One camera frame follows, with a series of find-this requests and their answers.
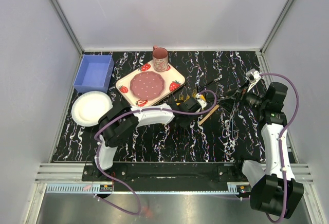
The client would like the white slotted cable duct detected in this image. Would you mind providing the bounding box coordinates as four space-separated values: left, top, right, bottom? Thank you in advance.
46 182 239 195

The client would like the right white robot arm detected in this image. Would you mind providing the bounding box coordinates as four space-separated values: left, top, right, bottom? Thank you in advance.
220 82 304 219

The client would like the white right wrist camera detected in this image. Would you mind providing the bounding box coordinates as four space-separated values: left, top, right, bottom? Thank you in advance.
246 69 262 92

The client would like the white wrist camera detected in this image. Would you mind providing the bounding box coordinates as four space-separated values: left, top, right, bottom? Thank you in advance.
246 69 262 92
195 94 208 110

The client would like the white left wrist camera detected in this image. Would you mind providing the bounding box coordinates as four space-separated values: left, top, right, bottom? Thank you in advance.
195 94 208 110

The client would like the yellow plastic test tube rack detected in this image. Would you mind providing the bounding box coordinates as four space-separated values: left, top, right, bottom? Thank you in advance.
168 96 201 111

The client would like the pink polka dot plate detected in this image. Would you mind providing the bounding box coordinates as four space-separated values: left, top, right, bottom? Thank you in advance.
130 71 165 100

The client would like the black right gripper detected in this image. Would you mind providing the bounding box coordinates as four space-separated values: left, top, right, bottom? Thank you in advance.
215 80 268 114

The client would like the pink patterned mug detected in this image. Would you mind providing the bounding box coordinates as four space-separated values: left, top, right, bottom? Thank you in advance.
152 46 169 72

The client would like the blue plastic bin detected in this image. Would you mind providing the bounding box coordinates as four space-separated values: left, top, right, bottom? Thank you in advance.
74 54 114 93

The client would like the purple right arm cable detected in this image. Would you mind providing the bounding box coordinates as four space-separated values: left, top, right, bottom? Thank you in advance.
213 72 300 222

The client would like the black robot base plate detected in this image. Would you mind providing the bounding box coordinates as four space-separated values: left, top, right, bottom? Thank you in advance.
82 161 258 193

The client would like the white paper plate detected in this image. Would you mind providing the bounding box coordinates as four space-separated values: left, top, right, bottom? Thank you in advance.
71 91 113 127

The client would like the white strawberry serving tray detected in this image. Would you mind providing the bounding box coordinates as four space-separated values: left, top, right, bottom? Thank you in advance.
116 61 186 107

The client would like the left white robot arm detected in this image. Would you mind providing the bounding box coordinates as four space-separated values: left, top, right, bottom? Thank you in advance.
93 95 207 181

